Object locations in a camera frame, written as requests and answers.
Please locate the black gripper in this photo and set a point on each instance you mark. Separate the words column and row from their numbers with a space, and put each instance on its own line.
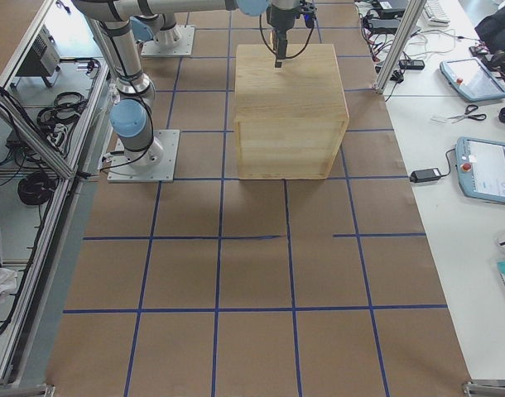
column 278, row 20

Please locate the wooden drawer cabinet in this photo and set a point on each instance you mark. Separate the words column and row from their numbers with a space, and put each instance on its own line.
column 289, row 121

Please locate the black power brick top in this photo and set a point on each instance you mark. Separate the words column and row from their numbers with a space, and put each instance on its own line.
column 383, row 26

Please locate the upper teach pendant tablet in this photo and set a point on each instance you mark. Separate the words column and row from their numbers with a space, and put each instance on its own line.
column 472, row 80

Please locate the teach pendant tablet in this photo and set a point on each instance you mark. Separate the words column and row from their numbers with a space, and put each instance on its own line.
column 481, row 168
column 472, row 80

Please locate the black power adapter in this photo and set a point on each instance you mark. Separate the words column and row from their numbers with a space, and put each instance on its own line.
column 425, row 175

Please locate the lower teach pendant tablet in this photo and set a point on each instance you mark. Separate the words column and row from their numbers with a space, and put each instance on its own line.
column 481, row 168

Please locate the aluminium frame post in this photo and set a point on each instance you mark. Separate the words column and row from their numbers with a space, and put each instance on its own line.
column 411, row 15

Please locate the black handled scissors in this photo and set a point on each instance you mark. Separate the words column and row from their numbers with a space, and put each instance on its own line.
column 470, row 112

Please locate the aluminium frame rail left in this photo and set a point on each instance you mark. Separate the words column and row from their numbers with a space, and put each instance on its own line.
column 14, row 115

